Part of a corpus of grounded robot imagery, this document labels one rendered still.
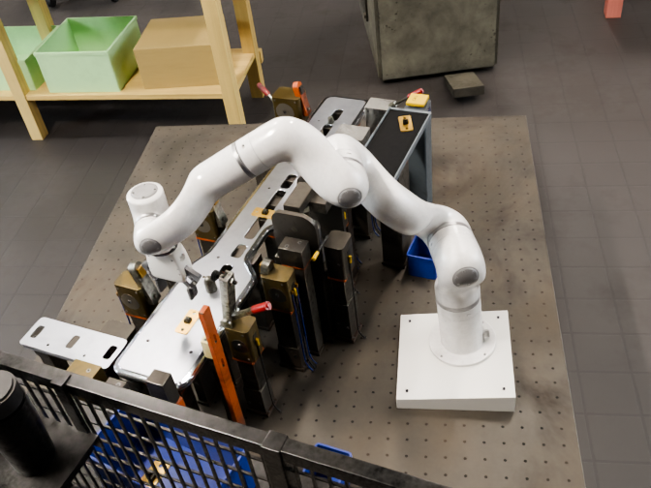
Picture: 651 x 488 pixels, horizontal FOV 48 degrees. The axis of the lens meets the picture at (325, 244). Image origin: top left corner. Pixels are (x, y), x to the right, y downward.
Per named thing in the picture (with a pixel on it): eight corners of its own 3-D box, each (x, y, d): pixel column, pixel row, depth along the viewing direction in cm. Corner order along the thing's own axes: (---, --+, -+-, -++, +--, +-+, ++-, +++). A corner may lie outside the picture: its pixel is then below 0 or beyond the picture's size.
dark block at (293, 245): (304, 339, 225) (285, 235, 197) (325, 344, 222) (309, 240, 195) (298, 350, 222) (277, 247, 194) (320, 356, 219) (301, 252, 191)
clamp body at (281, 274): (289, 351, 222) (268, 260, 198) (321, 359, 219) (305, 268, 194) (279, 368, 218) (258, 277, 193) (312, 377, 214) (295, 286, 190)
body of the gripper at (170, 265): (187, 235, 176) (198, 269, 183) (151, 228, 179) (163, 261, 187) (170, 256, 171) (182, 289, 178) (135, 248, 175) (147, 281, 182)
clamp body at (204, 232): (211, 275, 252) (188, 195, 229) (242, 282, 248) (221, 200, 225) (202, 288, 247) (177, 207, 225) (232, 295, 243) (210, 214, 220)
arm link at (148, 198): (175, 245, 170) (176, 221, 177) (162, 200, 161) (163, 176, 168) (139, 252, 170) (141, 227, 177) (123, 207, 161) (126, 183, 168)
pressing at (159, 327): (320, 95, 277) (319, 92, 276) (376, 102, 269) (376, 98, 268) (108, 372, 185) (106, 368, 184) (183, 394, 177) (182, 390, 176)
